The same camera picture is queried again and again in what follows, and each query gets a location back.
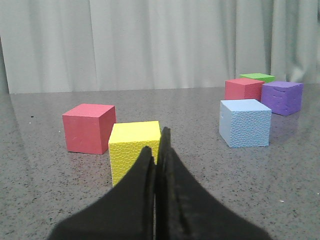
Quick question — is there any grey curtain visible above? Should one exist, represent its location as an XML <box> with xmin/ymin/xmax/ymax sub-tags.
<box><xmin>0</xmin><ymin>0</ymin><xmax>320</xmax><ymax>94</ymax></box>

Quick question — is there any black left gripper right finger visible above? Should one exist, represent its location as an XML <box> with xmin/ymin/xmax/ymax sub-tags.
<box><xmin>155</xmin><ymin>127</ymin><xmax>271</xmax><ymax>240</ymax></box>

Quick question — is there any red foam cube far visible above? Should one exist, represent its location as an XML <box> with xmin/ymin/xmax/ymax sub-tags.
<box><xmin>224</xmin><ymin>78</ymin><xmax>265</xmax><ymax>102</ymax></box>

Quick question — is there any light blue foam cube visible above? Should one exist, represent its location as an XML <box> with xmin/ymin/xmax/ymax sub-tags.
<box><xmin>219</xmin><ymin>99</ymin><xmax>272</xmax><ymax>148</ymax></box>

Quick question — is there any red foam cube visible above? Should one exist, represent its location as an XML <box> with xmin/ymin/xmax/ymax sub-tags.
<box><xmin>62</xmin><ymin>103</ymin><xmax>117</xmax><ymax>155</ymax></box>
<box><xmin>224</xmin><ymin>78</ymin><xmax>265</xmax><ymax>102</ymax></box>

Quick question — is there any purple foam cube with slits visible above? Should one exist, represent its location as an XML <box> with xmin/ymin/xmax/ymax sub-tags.
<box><xmin>260</xmin><ymin>81</ymin><xmax>304</xmax><ymax>116</ymax></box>

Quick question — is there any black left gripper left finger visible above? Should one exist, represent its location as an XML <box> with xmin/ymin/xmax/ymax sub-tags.
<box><xmin>48</xmin><ymin>146</ymin><xmax>156</xmax><ymax>240</ymax></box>

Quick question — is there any green foam cube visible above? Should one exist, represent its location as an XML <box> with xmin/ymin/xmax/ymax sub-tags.
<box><xmin>239</xmin><ymin>73</ymin><xmax>276</xmax><ymax>83</ymax></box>

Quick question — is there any red foam cube near left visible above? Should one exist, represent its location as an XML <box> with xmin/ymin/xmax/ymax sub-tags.
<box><xmin>62</xmin><ymin>103</ymin><xmax>117</xmax><ymax>155</ymax></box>

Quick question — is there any yellow foam cube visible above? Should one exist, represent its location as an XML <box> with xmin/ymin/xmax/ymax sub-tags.
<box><xmin>108</xmin><ymin>121</ymin><xmax>161</xmax><ymax>186</ymax></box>

